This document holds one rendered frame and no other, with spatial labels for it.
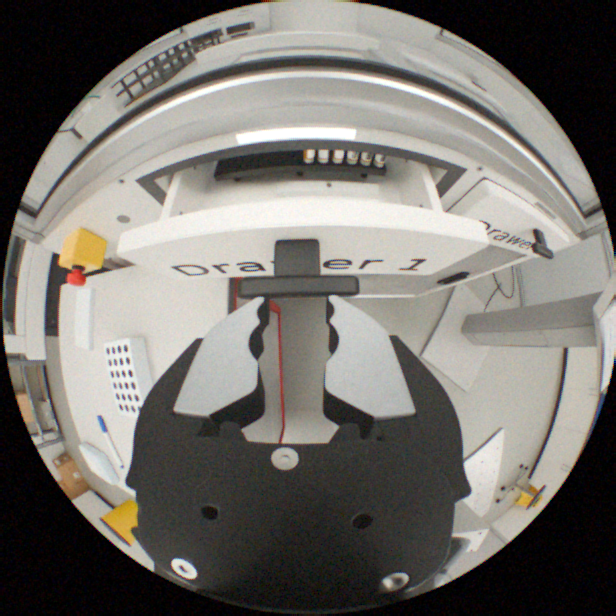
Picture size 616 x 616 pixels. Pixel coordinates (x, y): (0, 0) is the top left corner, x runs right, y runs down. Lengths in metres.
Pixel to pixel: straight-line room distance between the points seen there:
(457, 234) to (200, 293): 0.30
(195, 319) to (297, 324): 0.77
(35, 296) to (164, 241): 0.72
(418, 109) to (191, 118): 0.14
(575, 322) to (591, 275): 0.83
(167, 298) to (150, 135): 0.25
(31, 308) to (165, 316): 0.61
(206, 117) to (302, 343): 0.98
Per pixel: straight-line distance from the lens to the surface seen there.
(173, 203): 0.22
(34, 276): 0.83
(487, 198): 0.23
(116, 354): 0.39
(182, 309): 0.33
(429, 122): 0.17
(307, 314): 1.04
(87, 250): 0.35
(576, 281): 1.69
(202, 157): 0.19
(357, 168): 0.23
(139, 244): 0.17
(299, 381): 1.07
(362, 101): 0.15
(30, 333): 0.82
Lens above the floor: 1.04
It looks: 84 degrees down
